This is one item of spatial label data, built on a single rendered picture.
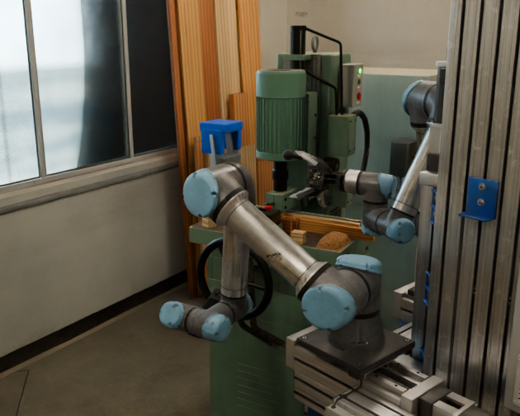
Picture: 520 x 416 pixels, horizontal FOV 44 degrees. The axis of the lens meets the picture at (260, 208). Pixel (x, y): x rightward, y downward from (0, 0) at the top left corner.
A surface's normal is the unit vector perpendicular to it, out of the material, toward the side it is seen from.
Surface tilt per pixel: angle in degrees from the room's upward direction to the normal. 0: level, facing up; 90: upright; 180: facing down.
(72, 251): 90
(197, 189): 86
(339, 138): 90
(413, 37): 90
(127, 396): 0
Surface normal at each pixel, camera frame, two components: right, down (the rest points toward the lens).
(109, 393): 0.00, -0.96
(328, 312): -0.42, 0.31
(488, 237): -0.75, 0.18
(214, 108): 0.84, 0.10
